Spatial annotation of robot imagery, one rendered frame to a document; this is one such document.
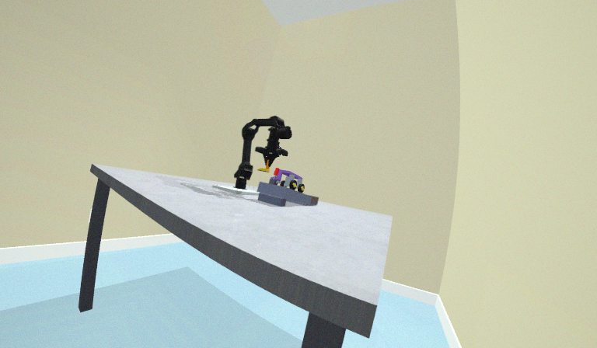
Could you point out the yellow wedge with orange handle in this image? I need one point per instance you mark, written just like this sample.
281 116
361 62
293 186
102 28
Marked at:
266 169

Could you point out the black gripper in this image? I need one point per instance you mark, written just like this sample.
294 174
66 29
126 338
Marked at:
272 144

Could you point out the pale blue ramp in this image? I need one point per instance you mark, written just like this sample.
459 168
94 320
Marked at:
278 195

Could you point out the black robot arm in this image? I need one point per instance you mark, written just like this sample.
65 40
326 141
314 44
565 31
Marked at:
278 130

